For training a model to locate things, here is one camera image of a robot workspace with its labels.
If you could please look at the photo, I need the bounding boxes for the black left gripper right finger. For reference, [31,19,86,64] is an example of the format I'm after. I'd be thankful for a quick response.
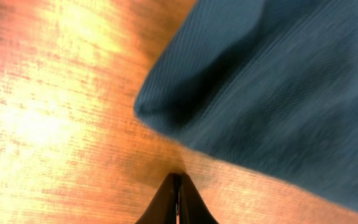
[179,174,218,224]

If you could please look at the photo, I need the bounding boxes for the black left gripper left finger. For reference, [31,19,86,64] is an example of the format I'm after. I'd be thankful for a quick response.
[135,173,179,224]

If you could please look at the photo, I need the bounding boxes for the blue polo shirt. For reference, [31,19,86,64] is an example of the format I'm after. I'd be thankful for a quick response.
[134,0,358,212]

